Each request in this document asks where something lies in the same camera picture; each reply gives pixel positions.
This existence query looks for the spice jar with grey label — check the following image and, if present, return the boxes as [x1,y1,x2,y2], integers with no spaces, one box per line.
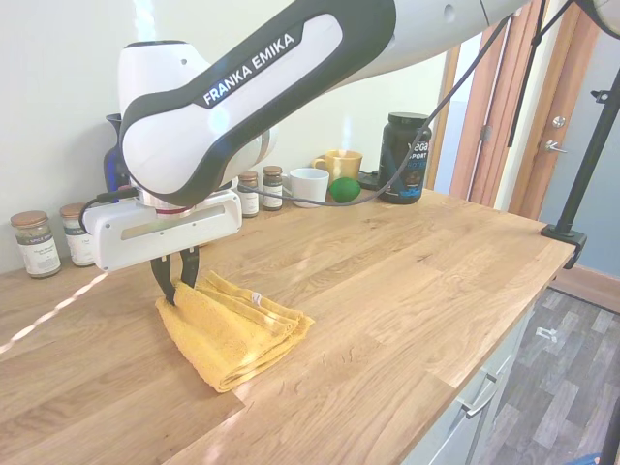
[10,210,63,280]

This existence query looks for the flat black object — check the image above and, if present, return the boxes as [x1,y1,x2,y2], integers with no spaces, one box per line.
[356,169,384,191]

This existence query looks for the spice jar with white contents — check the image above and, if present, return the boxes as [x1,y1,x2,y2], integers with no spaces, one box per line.
[59,202,96,267]

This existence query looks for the green lime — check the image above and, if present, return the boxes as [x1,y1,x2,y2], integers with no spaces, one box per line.
[327,176,362,203]

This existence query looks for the white base cabinet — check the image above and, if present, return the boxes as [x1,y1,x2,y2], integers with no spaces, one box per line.
[401,290,539,465]

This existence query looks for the black camera stand with clamp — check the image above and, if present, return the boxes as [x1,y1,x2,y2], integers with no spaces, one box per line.
[541,72,620,270]

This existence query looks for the wooden door frame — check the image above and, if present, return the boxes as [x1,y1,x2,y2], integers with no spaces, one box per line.
[424,0,611,224]

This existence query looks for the long black camera cable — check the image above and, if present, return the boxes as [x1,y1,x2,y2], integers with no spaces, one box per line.
[235,12,517,208]

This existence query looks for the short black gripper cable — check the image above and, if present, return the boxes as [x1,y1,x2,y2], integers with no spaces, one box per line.
[78,186,140,229]

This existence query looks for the yellow terry towel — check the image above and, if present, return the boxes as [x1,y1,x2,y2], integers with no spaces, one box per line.
[154,269,316,394]

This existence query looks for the thin black hanging cable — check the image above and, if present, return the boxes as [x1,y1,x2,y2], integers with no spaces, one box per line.
[507,0,582,148]

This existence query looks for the yellow mug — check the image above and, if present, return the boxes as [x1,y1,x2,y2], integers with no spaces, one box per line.
[311,149,364,183]

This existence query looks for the dark blue painted vase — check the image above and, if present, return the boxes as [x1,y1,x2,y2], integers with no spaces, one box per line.
[104,112,133,195]

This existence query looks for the silver cabinet drawer handle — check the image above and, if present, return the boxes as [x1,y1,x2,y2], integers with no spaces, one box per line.
[458,372,499,420]

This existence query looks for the dark-lidded spice jar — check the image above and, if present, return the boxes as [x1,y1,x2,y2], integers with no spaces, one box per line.
[262,165,285,212]
[236,170,262,218]

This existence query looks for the black Vega protein tub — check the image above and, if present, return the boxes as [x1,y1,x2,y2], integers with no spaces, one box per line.
[376,111,433,205]

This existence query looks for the white mug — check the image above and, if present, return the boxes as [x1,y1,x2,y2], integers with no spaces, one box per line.
[282,168,330,209]

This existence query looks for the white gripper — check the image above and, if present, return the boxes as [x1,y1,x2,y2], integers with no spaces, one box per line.
[79,189,244,308]

